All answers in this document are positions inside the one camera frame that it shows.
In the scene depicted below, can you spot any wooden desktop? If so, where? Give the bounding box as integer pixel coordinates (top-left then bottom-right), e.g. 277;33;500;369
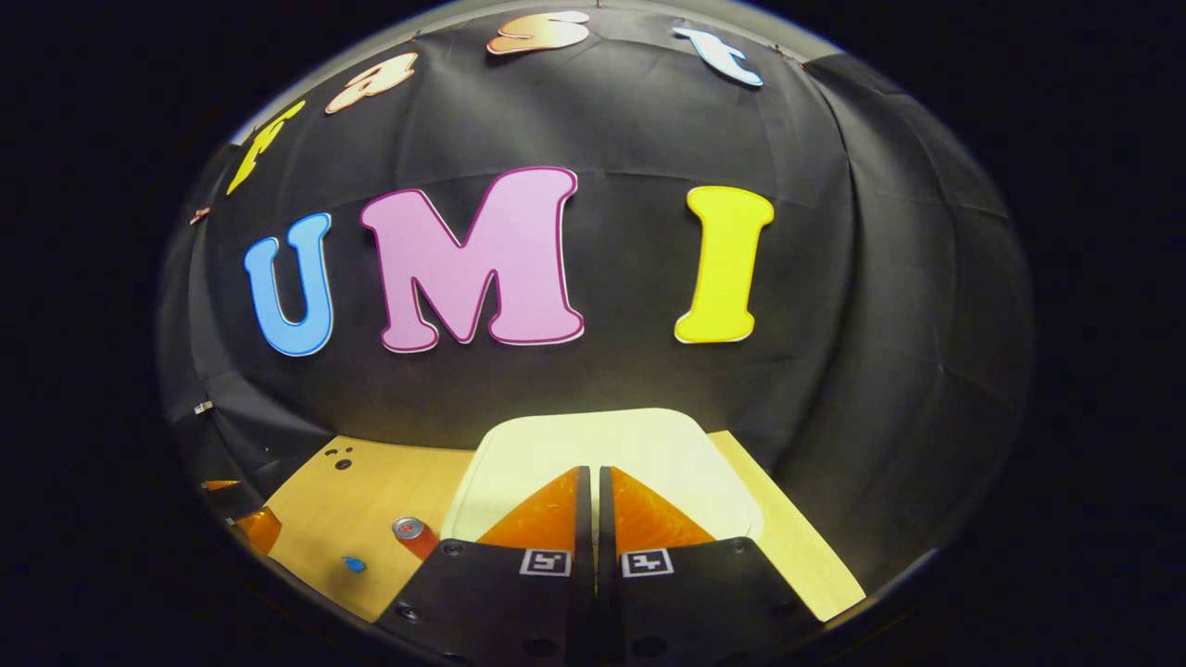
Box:
264;431;867;623

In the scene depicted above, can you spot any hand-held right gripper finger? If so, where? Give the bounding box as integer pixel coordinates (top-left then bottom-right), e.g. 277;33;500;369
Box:
375;465;594;667
598;465;826;667

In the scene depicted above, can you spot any black backdrop cloth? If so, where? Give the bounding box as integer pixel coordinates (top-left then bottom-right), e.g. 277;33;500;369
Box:
158;5;1034;594

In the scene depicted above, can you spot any red pop can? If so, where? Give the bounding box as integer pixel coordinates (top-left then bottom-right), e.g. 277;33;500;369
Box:
391;517;441;562

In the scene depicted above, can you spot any green desktop garbage bin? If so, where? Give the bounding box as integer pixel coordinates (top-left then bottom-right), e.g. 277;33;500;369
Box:
443;408;765;547

